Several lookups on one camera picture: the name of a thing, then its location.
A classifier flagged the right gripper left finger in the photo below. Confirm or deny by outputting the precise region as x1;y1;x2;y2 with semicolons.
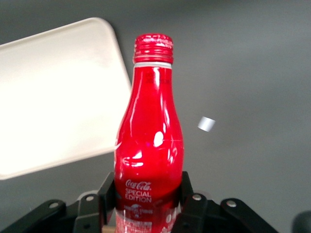
0;171;116;233

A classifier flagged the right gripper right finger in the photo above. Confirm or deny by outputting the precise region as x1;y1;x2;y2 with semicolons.
172;171;280;233

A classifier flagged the red coke bottle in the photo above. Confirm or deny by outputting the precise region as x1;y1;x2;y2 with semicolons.
113;33;185;233

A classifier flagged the beige rectangular tray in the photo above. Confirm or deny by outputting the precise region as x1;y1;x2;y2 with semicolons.
0;17;133;181

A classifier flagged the small white tape piece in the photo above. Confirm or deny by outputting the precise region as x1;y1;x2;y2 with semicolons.
197;116;216;133

